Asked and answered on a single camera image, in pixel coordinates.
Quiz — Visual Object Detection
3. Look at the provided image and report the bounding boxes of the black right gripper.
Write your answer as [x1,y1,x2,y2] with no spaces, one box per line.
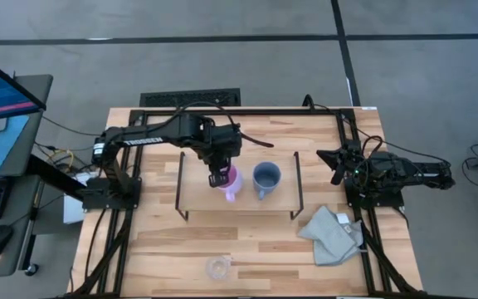
[316,140,367,186]

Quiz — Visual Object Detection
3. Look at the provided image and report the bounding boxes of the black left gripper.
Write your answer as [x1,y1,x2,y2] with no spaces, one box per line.
[200,124,243,189]

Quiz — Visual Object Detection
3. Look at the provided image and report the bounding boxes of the pink mug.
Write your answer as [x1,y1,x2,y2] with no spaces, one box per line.
[216,164,244,203]

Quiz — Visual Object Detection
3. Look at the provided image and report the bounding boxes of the grey mug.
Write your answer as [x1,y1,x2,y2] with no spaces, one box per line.
[252,161,282,201]

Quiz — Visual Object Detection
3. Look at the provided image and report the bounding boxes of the clear glass cup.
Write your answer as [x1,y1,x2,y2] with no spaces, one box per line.
[204,255,232,281]

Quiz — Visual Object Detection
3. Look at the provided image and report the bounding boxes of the wooden shelf black legs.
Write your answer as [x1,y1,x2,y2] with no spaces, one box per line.
[174,150,305,222]

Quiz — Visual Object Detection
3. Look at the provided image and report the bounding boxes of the grey cloth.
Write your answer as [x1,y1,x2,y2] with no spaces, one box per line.
[297,205,367,267]

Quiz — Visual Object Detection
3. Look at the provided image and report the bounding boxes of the black floor vent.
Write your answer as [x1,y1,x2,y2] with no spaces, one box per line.
[139,87,242,108]

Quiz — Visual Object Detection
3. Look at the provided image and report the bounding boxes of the white box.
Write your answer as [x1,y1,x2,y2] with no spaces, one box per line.
[63,172,99,225]

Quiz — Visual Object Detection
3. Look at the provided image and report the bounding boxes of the grey desk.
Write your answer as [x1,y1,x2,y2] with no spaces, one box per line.
[0,73,54,279]

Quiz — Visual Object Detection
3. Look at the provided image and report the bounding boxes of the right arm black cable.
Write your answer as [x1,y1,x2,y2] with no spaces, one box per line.
[361,135,389,167]

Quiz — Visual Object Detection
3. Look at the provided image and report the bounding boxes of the black aluminium table frame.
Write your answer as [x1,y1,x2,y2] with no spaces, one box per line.
[67,106,427,299]

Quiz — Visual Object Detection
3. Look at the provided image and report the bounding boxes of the yellow cable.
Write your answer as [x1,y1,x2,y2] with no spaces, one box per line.
[46,148,76,169]

